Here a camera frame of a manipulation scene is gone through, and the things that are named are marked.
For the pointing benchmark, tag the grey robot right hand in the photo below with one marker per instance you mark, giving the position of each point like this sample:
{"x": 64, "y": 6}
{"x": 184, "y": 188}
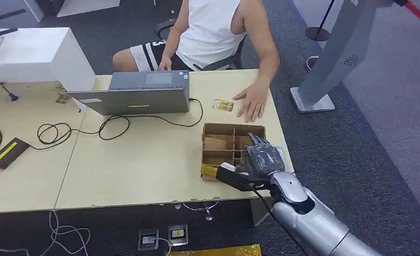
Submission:
{"x": 264, "y": 157}

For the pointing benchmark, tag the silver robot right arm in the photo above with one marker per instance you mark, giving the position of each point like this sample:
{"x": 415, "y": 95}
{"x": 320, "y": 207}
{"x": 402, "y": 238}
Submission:
{"x": 312, "y": 222}

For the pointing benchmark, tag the wooden card box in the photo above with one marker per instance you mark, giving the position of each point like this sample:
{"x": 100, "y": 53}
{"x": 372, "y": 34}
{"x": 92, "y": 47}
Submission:
{"x": 217, "y": 143}

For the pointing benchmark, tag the yellow glossy card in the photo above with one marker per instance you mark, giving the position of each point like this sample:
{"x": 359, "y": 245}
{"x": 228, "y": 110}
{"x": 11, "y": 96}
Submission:
{"x": 208, "y": 170}

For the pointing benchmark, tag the printed card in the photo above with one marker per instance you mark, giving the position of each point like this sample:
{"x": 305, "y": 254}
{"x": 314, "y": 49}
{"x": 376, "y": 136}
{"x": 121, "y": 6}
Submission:
{"x": 223, "y": 105}

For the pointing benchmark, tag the round stanchion base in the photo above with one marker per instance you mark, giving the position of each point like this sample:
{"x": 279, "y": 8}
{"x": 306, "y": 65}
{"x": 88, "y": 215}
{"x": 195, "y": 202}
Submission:
{"x": 307, "y": 63}

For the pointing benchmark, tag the metal floor socket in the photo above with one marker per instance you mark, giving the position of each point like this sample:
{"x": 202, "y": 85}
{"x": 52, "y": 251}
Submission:
{"x": 178, "y": 235}
{"x": 148, "y": 239}

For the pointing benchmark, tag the grey kiosk stand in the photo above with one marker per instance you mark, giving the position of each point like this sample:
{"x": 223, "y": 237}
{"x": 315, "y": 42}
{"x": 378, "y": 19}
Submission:
{"x": 340, "y": 53}

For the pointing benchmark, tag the person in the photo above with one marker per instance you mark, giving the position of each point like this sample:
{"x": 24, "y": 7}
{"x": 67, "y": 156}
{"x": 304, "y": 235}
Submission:
{"x": 210, "y": 35}

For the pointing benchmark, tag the grey laptop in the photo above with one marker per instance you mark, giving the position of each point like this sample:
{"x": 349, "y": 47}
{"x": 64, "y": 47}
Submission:
{"x": 143, "y": 100}

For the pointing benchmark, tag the white board furniture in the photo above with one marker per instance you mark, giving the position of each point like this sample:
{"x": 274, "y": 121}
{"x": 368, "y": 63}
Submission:
{"x": 86, "y": 5}

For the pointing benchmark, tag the white cabinet box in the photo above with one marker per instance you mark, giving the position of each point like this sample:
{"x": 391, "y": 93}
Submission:
{"x": 37, "y": 56}

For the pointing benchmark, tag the black power adapter yellow label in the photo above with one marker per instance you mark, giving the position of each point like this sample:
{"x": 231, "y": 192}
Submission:
{"x": 8, "y": 152}

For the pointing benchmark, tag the black plug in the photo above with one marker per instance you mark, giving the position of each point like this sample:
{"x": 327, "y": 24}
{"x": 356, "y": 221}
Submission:
{"x": 13, "y": 97}

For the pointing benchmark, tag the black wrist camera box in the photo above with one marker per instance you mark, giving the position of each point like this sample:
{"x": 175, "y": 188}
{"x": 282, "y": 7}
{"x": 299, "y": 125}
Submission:
{"x": 233, "y": 178}

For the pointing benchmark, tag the black stanchion post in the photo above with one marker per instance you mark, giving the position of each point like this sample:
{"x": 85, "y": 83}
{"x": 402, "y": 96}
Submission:
{"x": 317, "y": 34}

